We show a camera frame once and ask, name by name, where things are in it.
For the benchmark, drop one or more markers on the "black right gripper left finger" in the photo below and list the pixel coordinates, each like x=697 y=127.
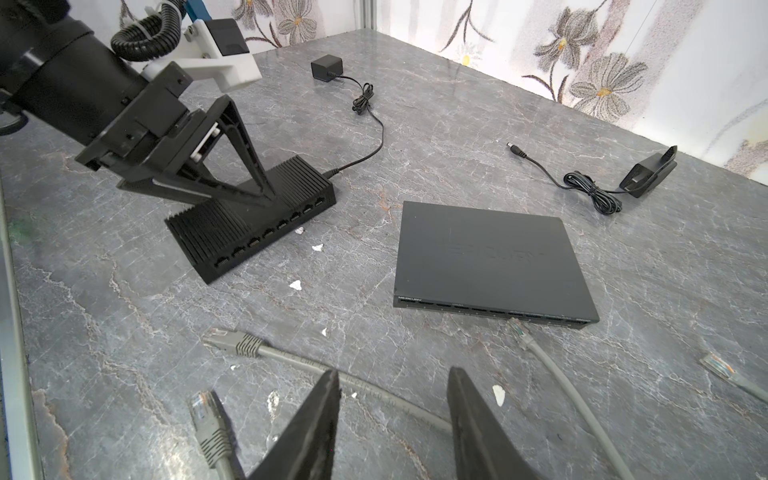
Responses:
x=306 y=448

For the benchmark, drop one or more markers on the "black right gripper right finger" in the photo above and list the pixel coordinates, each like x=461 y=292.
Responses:
x=481 y=448

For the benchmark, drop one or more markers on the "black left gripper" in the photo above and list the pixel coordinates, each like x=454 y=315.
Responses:
x=140 y=130

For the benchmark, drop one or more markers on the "black ribbed network switch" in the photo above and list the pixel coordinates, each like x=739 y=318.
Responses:
x=216 y=236

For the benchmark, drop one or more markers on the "black power adapter with cable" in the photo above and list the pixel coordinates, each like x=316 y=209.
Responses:
x=330 y=68

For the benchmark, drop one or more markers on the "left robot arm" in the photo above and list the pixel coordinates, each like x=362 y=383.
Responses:
x=45 y=54

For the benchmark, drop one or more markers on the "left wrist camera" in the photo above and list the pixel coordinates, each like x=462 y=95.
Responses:
x=210 y=49

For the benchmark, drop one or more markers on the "grey flat network switch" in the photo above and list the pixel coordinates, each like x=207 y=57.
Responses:
x=491 y=264

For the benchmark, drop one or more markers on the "aluminium corner frame left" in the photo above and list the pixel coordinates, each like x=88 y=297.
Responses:
x=367 y=14

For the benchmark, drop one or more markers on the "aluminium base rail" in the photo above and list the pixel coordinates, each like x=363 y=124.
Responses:
x=17 y=411

